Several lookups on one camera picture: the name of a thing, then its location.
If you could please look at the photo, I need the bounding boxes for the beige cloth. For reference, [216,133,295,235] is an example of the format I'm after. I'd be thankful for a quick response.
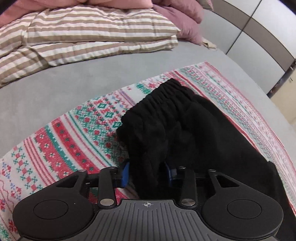
[202,37,217,50]

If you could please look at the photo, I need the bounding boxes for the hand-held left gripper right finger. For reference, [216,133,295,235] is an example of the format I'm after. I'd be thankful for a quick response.
[163,161,241,207]

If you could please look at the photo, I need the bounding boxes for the pink pillow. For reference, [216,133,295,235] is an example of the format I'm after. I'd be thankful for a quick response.
[151,0,213,46]

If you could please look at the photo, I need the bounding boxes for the white and brown wardrobe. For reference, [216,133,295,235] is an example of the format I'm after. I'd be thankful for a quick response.
[211,0,296,95]

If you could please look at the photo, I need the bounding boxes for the grey bed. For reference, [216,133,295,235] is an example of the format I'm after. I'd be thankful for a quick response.
[0,9,296,160]

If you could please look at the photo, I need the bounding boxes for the beige striped duvet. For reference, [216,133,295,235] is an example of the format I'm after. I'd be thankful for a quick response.
[0,5,181,88]

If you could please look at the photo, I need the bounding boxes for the red green patterned blanket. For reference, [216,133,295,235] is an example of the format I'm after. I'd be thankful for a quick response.
[0,61,296,241]

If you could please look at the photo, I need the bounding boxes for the black pants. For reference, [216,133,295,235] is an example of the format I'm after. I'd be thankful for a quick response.
[116,78,296,233]

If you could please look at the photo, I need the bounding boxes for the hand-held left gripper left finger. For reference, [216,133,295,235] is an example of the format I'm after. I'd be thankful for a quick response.
[55,162,130,208]

